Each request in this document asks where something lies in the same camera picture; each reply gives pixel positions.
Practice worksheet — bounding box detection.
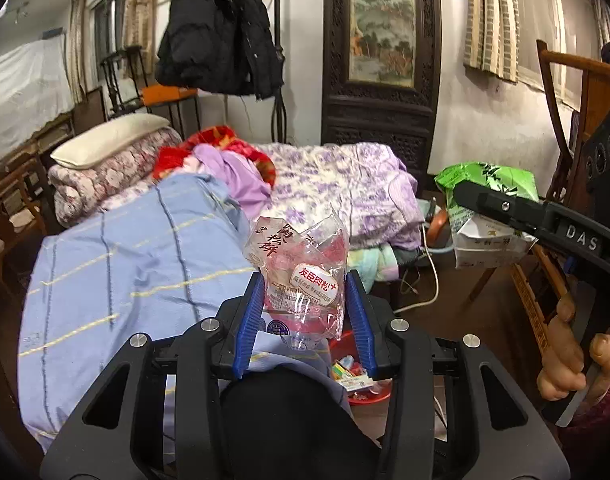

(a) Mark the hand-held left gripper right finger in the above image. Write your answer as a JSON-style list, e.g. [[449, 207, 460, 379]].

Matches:
[[345, 270, 570, 480]]

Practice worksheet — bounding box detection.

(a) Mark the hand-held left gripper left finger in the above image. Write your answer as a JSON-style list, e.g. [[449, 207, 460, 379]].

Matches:
[[40, 272, 266, 480]]

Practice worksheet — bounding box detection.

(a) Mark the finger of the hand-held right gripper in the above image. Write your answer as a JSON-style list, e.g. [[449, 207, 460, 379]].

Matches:
[[454, 180, 610, 263]]

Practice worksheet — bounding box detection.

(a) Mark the green snack bag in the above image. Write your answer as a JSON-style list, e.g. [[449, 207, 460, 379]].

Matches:
[[434, 161, 540, 233]]

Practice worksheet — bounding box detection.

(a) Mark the red white small packet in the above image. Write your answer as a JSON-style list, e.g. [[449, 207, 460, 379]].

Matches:
[[337, 375, 376, 392]]

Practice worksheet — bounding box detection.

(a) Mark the clear red print wrapper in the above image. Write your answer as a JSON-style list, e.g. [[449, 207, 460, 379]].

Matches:
[[242, 202, 351, 353]]

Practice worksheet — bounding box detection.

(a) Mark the red mesh waste basket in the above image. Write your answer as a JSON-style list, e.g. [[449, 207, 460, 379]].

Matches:
[[327, 340, 393, 406]]

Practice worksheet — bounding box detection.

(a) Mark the person's right forearm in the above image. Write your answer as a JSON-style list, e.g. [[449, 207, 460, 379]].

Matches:
[[557, 365, 610, 461]]

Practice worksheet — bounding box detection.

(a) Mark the person's right hand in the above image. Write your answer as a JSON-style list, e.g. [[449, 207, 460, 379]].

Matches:
[[536, 294, 610, 402]]

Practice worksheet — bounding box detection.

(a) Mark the pastel patterned blanket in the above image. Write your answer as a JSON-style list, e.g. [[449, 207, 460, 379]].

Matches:
[[347, 245, 401, 281]]

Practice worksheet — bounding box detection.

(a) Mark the orange brown scoop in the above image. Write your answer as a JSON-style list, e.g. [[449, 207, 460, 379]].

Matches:
[[430, 207, 448, 241]]

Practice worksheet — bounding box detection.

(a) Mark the light blue plastic basin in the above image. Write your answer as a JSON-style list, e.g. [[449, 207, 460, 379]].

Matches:
[[417, 199, 456, 257]]

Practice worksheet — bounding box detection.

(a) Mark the wooden high-back chair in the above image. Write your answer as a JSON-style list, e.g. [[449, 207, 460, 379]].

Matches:
[[467, 39, 610, 361]]

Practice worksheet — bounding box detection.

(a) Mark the blue checked bed sheet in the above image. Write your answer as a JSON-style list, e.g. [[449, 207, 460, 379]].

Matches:
[[18, 172, 356, 453]]

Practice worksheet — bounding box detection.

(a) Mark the purple floral quilt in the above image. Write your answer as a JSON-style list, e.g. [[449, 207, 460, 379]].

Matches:
[[252, 141, 426, 251]]

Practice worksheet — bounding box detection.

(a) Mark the lilac garment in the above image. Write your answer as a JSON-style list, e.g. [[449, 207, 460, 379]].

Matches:
[[192, 144, 273, 213]]

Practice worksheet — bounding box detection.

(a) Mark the wide bright window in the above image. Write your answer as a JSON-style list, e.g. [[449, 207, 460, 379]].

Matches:
[[515, 0, 610, 111]]

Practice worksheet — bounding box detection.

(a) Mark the striped cream curtain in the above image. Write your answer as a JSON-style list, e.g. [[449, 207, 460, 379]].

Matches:
[[462, 0, 520, 83]]

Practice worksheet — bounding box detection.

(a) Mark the red floral blanket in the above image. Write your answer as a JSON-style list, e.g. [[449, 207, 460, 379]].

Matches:
[[152, 125, 278, 186]]

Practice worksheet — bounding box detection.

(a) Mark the pink floral folded quilt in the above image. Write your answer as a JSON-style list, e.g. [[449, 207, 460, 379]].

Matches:
[[48, 127, 183, 228]]

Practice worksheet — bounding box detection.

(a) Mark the carved wooden painted screen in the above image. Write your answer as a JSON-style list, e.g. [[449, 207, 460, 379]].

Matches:
[[321, 0, 443, 173]]

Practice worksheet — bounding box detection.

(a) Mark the black metal side table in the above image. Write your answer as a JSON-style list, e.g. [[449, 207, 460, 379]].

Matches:
[[145, 100, 201, 136]]

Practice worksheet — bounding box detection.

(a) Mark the cream pillow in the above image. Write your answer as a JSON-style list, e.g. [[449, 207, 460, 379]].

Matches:
[[50, 112, 172, 170]]

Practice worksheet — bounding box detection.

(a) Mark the orange box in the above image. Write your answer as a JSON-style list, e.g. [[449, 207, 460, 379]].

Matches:
[[142, 85, 198, 107]]

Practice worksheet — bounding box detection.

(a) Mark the wooden armchair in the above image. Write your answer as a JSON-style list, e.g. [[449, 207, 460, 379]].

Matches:
[[0, 152, 51, 261]]

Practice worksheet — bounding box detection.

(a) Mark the wooden sideboard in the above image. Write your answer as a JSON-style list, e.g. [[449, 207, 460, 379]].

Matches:
[[32, 112, 76, 153]]

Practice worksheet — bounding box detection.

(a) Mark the black puffer jacket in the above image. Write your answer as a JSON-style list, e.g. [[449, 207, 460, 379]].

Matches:
[[155, 0, 286, 101]]

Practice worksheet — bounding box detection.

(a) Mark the black plant stand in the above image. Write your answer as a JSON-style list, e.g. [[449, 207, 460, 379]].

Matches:
[[100, 45, 148, 113]]

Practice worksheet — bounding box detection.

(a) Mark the narrow beige curtain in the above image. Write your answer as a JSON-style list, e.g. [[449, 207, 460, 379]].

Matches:
[[68, 0, 88, 106]]

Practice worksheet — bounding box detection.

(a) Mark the dark framed window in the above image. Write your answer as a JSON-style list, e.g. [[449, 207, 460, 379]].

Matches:
[[88, 0, 131, 68]]

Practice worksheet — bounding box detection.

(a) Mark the white cloth cover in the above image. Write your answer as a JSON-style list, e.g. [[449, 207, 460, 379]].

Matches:
[[0, 34, 76, 148]]

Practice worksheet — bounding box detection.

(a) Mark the checked beige curtain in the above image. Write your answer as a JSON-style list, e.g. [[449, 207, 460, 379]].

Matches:
[[122, 0, 161, 48]]

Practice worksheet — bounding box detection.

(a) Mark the white floor cable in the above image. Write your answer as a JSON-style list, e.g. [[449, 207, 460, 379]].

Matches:
[[400, 225, 441, 311]]

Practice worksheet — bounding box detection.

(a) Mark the black metal bed frame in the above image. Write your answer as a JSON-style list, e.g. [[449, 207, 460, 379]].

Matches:
[[102, 0, 292, 145]]

